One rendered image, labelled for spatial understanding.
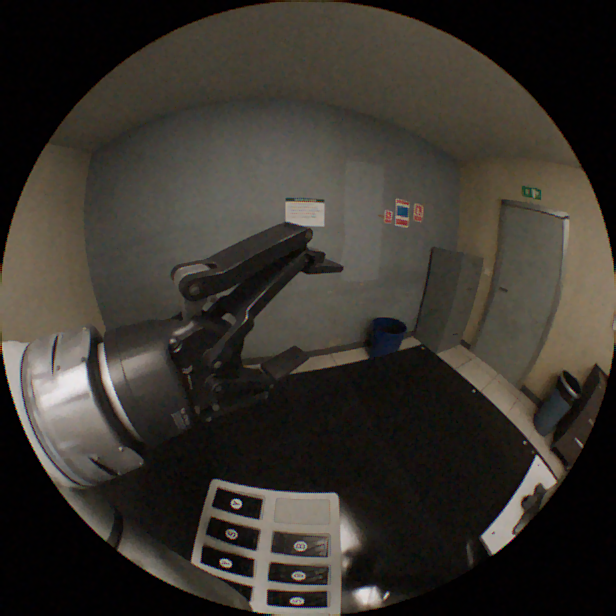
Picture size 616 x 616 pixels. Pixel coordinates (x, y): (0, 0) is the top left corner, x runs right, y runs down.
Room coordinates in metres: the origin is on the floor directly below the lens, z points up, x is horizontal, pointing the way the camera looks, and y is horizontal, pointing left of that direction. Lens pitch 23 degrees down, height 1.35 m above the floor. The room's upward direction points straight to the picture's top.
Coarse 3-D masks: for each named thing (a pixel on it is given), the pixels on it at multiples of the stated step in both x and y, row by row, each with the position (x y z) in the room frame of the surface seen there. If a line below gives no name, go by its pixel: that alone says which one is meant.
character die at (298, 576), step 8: (272, 568) -0.11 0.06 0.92; (280, 568) -0.11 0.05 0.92; (288, 568) -0.11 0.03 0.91; (296, 568) -0.10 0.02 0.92; (304, 568) -0.10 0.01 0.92; (312, 568) -0.10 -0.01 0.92; (320, 568) -0.11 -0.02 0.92; (328, 568) -0.11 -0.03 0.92; (272, 576) -0.13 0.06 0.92; (280, 576) -0.13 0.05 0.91; (288, 576) -0.13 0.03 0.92; (296, 576) -0.13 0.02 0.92; (304, 576) -0.13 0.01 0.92; (312, 576) -0.13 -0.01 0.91; (320, 576) -0.13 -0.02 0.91; (304, 584) -0.15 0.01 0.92; (312, 584) -0.15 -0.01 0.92; (320, 584) -0.15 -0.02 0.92
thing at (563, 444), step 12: (600, 372) -0.43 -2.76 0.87; (588, 384) -0.32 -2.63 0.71; (600, 384) -0.45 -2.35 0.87; (588, 396) -0.39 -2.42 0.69; (600, 396) -0.55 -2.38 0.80; (576, 408) -0.35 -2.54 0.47; (588, 408) -0.48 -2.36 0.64; (564, 420) -0.32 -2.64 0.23; (576, 420) -0.43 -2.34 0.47; (588, 420) -0.60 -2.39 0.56; (564, 432) -0.40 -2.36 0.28; (576, 432) -0.56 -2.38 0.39; (588, 432) -0.73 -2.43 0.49; (552, 444) -0.40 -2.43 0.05; (564, 444) -0.54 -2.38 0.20; (576, 444) -0.70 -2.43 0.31; (564, 456) -0.69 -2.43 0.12; (576, 456) -0.86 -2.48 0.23
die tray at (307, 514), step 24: (216, 480) 0.08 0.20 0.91; (264, 504) 0.04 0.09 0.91; (288, 504) 0.05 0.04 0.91; (312, 504) 0.05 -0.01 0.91; (336, 504) 0.04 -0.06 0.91; (264, 528) -0.01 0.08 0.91; (288, 528) -0.01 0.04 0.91; (312, 528) -0.01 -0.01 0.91; (336, 528) -0.01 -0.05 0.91; (240, 552) -0.09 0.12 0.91; (264, 552) -0.07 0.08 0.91; (336, 552) -0.07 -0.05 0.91; (240, 576) -0.15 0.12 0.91; (264, 576) -0.14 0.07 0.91; (336, 576) -0.13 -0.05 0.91; (264, 600) -0.22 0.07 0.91; (336, 600) -0.21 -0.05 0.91
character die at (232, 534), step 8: (216, 520) -0.02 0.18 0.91; (208, 528) -0.05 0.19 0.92; (216, 528) -0.04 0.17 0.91; (224, 528) -0.03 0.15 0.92; (232, 528) -0.03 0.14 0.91; (240, 528) -0.02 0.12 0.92; (248, 528) -0.02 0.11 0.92; (216, 536) -0.06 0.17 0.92; (224, 536) -0.05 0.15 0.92; (232, 536) -0.05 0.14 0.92; (240, 536) -0.04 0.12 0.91; (248, 536) -0.04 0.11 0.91; (256, 536) -0.04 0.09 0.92; (240, 544) -0.06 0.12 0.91; (248, 544) -0.06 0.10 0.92; (256, 544) -0.06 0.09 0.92
